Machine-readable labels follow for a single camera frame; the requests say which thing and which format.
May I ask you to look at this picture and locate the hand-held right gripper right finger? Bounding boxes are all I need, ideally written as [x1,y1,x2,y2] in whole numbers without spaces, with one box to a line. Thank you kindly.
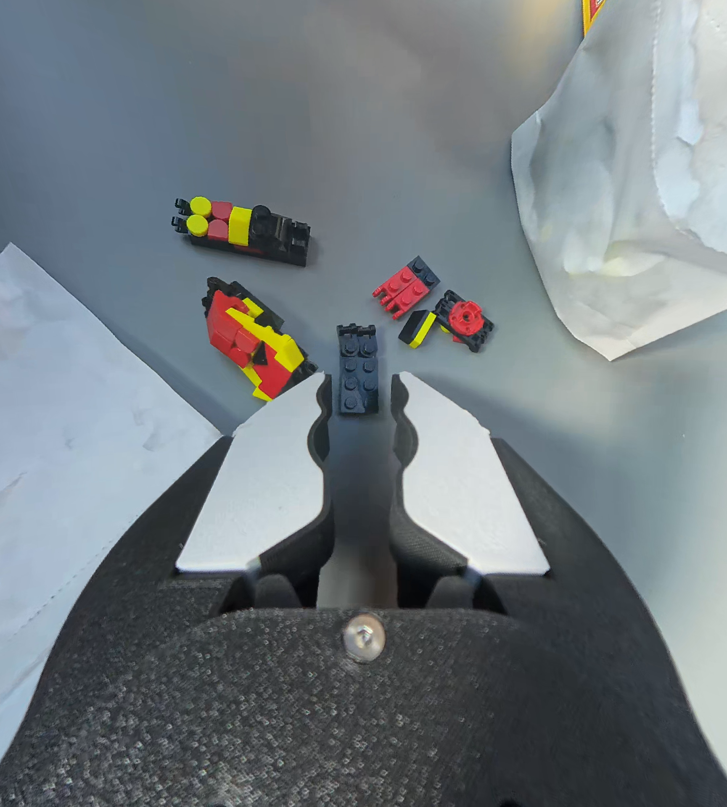
[391,371,551,578]

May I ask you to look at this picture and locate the torn printed white paper bag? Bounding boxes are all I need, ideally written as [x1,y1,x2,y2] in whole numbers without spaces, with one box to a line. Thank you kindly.
[510,0,727,361]

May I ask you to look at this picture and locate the black lego plate red wheel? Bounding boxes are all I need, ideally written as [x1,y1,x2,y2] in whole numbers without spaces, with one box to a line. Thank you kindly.
[434,292,495,353]

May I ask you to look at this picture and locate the long black studded lego strip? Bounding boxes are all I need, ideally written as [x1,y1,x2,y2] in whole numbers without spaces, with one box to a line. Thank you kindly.
[171,195,312,267]

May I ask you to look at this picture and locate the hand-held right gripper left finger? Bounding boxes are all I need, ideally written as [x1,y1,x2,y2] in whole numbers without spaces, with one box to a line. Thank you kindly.
[177,374,334,575]

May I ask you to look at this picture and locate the black studded lego plate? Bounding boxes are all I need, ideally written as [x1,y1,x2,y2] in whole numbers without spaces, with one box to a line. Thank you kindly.
[336,323,383,417]

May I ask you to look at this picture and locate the large plain white paper bag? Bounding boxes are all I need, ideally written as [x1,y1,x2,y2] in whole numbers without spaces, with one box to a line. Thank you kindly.
[0,244,225,745]

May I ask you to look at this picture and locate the red lego plates black hinge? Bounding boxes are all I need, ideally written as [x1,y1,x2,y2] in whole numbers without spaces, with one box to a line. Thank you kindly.
[371,256,441,319]

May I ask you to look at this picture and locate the black yellow lego slope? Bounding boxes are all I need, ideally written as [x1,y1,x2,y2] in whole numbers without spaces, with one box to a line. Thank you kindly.
[398,309,440,350]

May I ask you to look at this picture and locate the black red yellow lego build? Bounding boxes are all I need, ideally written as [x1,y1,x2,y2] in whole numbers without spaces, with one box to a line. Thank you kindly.
[202,278,317,403]

